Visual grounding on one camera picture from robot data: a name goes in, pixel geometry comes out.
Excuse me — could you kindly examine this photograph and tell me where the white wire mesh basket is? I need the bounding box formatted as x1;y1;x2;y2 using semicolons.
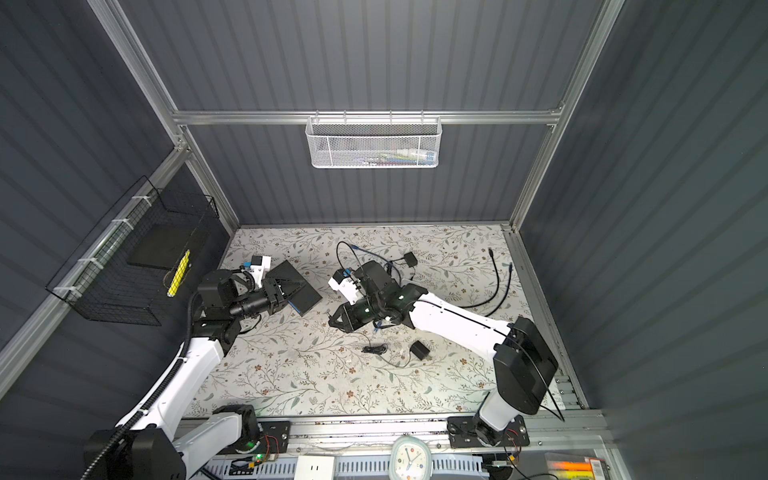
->
305;116;443;169

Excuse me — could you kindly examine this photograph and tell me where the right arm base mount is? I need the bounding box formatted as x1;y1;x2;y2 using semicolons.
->
447;415;530;449

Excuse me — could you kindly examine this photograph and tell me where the small black power adapter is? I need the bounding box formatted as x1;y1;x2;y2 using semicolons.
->
361;341;431;369

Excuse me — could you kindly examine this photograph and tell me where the large black power adapter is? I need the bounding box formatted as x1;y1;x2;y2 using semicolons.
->
386;252;418;282

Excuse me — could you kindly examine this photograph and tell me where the white desk clock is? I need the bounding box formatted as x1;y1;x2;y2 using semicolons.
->
388;435;433;480

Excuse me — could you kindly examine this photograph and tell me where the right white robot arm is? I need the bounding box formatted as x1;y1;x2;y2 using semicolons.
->
328;261;559;444

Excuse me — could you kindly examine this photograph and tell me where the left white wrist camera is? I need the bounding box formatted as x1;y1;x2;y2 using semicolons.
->
241;255;271;290

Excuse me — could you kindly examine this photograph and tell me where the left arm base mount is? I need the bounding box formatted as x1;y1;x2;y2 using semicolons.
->
220;421;291;455

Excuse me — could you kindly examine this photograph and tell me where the yellow striped item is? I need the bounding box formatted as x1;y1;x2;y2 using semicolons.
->
166;249;191;298

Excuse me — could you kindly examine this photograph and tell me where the black wire basket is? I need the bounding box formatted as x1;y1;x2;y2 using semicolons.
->
46;176;219;326

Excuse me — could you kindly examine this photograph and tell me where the black box in basket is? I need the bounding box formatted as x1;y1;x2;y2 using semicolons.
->
127;224;194;270

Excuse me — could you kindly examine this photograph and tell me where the white power socket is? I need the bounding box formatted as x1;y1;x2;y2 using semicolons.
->
294;455;336;480

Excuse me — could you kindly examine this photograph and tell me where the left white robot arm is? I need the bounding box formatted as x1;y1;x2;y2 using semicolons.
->
82;268;289;479

